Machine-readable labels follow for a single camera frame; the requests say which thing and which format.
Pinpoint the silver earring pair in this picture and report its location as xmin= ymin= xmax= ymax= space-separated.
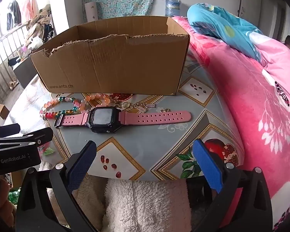
xmin=135 ymin=102 xmax=156 ymax=113

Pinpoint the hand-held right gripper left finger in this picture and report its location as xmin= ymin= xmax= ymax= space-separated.
xmin=16 ymin=140 xmax=98 ymax=232

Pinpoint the person's left hand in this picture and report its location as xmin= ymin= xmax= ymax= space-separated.
xmin=0 ymin=177 xmax=16 ymax=228

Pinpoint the grey cabinet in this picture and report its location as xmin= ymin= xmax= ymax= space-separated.
xmin=13 ymin=57 xmax=39 ymax=89

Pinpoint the black wristwatch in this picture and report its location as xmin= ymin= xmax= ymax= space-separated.
xmin=54 ymin=106 xmax=192 ymax=134

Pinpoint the pile of clothes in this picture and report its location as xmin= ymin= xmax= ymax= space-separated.
xmin=26 ymin=4 xmax=54 ymax=49

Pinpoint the white wardrobe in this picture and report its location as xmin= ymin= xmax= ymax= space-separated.
xmin=260 ymin=0 xmax=288 ymax=41

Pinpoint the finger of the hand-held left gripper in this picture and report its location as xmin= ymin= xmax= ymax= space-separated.
xmin=0 ymin=127 xmax=54 ymax=153
xmin=0 ymin=123 xmax=21 ymax=139

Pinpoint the pink floral blanket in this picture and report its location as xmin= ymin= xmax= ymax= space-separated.
xmin=171 ymin=16 xmax=290 ymax=228

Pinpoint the metal railing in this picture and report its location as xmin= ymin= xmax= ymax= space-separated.
xmin=0 ymin=25 xmax=30 ymax=107

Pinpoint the brown cardboard box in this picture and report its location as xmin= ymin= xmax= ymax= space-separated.
xmin=29 ymin=16 xmax=191 ymax=96

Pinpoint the white fleece garment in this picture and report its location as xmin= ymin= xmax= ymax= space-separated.
xmin=46 ymin=174 xmax=192 ymax=232

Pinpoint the multicolour glass bead bracelet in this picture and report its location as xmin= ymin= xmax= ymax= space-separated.
xmin=39 ymin=96 xmax=82 ymax=120

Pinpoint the orange pink bead bracelet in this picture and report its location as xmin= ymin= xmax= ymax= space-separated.
xmin=74 ymin=92 xmax=112 ymax=113

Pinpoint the blue patterned quilt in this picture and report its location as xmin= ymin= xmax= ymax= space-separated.
xmin=187 ymin=3 xmax=264 ymax=62

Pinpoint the small cardboard box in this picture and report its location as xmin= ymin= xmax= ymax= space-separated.
xmin=0 ymin=104 xmax=9 ymax=119

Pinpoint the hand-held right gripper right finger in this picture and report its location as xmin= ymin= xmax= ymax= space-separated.
xmin=191 ymin=139 xmax=273 ymax=232

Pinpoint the dark hanging jacket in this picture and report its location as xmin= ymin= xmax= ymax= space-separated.
xmin=7 ymin=0 xmax=22 ymax=26

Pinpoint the fruit print tablecloth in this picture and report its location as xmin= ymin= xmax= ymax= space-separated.
xmin=5 ymin=53 xmax=245 ymax=182

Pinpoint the pink hanging garment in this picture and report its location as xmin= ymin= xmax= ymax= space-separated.
xmin=22 ymin=0 xmax=39 ymax=23

